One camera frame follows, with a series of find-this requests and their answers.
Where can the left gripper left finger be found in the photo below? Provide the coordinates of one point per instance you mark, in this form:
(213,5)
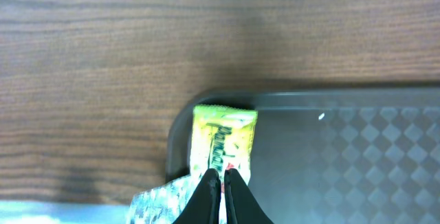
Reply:
(203,206)

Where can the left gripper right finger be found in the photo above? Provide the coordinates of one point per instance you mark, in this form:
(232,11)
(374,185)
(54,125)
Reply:
(241,206)

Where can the foil wrapper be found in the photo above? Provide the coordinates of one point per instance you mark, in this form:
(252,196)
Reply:
(162,204)

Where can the yellow-green snack wrapper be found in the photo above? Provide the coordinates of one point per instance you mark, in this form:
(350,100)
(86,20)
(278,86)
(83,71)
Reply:
(222,138)

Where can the brown serving tray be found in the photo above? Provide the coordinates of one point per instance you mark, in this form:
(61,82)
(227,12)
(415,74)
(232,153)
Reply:
(343,155)

